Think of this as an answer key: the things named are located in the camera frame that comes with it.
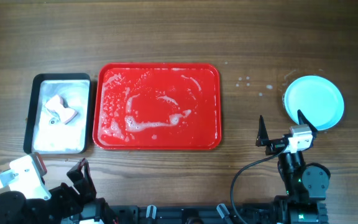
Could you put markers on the black soapy water tray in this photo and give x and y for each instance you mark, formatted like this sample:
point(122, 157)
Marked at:
point(44, 132)

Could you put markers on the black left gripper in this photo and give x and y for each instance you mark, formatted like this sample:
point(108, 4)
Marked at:
point(81, 182)

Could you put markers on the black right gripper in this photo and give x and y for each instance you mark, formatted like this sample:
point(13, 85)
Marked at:
point(278, 145)

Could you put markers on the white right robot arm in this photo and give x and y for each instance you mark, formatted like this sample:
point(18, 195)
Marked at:
point(305, 185)

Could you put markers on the pink green sponge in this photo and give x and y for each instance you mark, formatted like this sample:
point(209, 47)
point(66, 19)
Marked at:
point(56, 105)

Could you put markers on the light blue plate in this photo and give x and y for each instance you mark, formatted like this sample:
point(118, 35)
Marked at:
point(317, 98)

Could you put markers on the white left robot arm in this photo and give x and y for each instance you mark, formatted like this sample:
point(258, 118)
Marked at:
point(13, 209)

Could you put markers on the red plastic tray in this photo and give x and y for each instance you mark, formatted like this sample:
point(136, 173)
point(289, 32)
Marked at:
point(158, 106)

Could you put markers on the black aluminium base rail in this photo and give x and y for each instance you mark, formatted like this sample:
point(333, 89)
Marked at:
point(247, 213)

